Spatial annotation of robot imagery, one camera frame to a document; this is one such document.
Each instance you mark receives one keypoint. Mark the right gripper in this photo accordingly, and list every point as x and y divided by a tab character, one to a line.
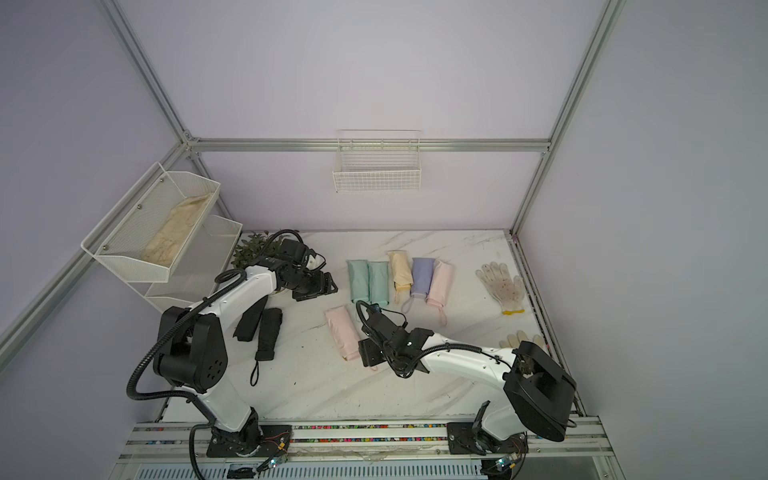
369	349

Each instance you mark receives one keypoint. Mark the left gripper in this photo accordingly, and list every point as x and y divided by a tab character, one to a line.
322	286

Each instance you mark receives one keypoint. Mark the black umbrella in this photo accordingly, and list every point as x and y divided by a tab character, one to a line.
268	333

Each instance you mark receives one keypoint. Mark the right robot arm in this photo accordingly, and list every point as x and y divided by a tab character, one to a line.
539	392

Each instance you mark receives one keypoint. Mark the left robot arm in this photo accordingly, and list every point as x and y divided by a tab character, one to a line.
190	358

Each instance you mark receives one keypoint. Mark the teal umbrella left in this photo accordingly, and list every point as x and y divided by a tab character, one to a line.
359	280

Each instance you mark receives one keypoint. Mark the teal umbrella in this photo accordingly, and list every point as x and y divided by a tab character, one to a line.
359	280
379	280

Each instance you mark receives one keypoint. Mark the teal umbrella right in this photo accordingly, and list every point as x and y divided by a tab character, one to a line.
379	280

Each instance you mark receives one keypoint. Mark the yellow umbrella in sleeve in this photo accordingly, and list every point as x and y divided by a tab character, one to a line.
401	274

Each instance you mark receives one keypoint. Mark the purple umbrella in sleeve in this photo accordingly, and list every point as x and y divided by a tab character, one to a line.
422	273

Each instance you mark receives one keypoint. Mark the potted green plant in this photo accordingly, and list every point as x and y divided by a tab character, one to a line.
253	246

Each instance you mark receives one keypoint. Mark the pink umbrella far right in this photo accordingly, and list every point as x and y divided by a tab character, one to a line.
440	287

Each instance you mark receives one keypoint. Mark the cream work glove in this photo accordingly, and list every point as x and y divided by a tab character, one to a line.
514	341

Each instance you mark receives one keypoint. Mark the white dotted work glove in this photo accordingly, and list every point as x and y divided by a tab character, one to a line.
507	290

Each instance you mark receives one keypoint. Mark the beige gloves in shelf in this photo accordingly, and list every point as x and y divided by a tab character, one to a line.
165	246

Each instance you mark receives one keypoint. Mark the white two-tier mesh shelf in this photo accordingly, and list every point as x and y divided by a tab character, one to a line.
119	239

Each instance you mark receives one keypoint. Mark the white wire wall basket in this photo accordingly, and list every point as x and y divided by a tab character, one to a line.
377	161

